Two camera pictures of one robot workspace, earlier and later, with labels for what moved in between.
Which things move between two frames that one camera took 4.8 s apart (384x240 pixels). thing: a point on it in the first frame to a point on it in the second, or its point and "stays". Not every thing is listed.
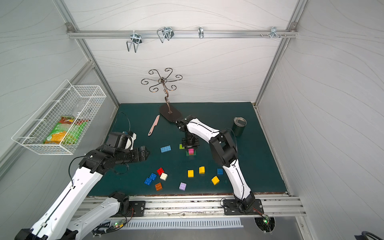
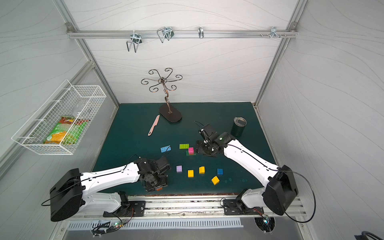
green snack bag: x=66 y=132 stays
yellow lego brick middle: x=202 y=170 stays
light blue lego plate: x=165 y=149 stays
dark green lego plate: x=187 y=153 stays
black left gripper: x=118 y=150 to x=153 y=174
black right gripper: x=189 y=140 to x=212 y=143
